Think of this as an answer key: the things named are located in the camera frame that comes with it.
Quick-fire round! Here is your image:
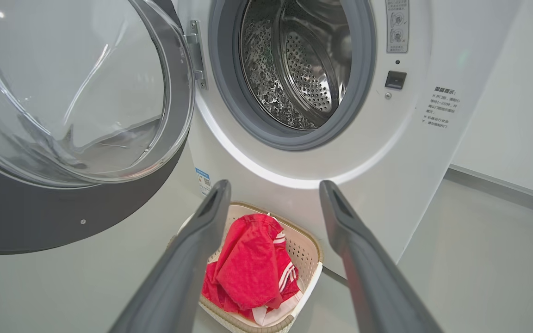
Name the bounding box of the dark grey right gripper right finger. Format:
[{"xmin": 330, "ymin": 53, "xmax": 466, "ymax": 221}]
[{"xmin": 321, "ymin": 180, "xmax": 443, "ymax": 333}]

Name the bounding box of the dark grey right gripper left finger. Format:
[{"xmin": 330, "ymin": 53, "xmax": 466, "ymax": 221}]
[{"xmin": 109, "ymin": 180, "xmax": 231, "ymax": 333}]

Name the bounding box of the red garment with white stripes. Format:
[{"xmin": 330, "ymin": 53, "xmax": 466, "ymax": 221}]
[{"xmin": 201, "ymin": 213, "xmax": 303, "ymax": 327}]

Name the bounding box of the dark grey glass washing machine door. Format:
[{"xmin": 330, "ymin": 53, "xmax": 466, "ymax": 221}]
[{"xmin": 0, "ymin": 0, "xmax": 196, "ymax": 256}]

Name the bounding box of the cream perforated plastic laundry basket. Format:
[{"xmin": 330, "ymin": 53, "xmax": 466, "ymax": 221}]
[{"xmin": 169, "ymin": 201, "xmax": 324, "ymax": 333}]

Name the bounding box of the white washing machine body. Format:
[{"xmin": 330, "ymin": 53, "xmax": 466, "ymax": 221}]
[{"xmin": 174, "ymin": 0, "xmax": 524, "ymax": 278}]

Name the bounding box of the grey rubber door gasket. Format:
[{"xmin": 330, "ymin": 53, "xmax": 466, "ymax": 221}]
[{"xmin": 208, "ymin": 0, "xmax": 377, "ymax": 152}]

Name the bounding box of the black door latch socket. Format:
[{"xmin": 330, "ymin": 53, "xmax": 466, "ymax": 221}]
[{"xmin": 384, "ymin": 70, "xmax": 407, "ymax": 90}]

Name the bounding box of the metal door hinge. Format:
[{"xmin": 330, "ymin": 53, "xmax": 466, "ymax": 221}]
[{"xmin": 185, "ymin": 19, "xmax": 209, "ymax": 90}]

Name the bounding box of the blue white energy label sticker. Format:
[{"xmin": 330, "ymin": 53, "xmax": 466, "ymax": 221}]
[{"xmin": 195, "ymin": 167, "xmax": 212, "ymax": 196}]

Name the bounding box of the printed text notice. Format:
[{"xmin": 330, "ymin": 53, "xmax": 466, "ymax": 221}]
[{"xmin": 423, "ymin": 85, "xmax": 462, "ymax": 130}]

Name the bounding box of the steel perforated washer drum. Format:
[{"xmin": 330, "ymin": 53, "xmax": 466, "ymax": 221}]
[{"xmin": 240, "ymin": 0, "xmax": 353, "ymax": 130}]

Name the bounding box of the grey pictogram warning label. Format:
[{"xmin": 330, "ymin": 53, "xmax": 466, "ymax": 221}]
[{"xmin": 385, "ymin": 0, "xmax": 410, "ymax": 54}]

